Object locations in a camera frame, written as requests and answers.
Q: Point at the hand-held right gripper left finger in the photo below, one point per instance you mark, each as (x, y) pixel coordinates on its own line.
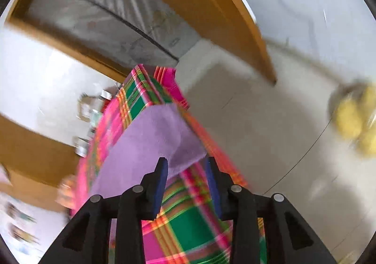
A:
(161, 190)

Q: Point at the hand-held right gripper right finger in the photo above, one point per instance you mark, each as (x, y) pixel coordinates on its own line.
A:
(213, 190)

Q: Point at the purple fleece garment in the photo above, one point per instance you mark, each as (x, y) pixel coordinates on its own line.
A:
(147, 146)

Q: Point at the pink green plaid bed sheet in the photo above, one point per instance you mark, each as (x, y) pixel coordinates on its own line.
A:
(191, 223)

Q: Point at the bag of oranges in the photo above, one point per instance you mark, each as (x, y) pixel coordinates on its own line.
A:
(67, 190)

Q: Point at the brown cardboard box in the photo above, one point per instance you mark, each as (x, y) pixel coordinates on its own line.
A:
(88, 108)

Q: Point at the wooden wardrobe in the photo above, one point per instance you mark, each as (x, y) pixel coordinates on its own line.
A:
(32, 152)

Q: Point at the yellow pomelo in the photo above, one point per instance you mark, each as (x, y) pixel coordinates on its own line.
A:
(365, 145)
(368, 99)
(348, 120)

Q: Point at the clear bag of pomelos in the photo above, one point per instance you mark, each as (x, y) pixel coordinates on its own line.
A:
(355, 123)

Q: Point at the clear plastic door curtain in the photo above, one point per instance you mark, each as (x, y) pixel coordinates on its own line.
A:
(102, 11)

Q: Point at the cartoon wall sticker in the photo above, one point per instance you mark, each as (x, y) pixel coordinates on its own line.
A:
(17, 225)

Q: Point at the wooden door frame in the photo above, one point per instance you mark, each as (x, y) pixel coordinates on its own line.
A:
(58, 37)

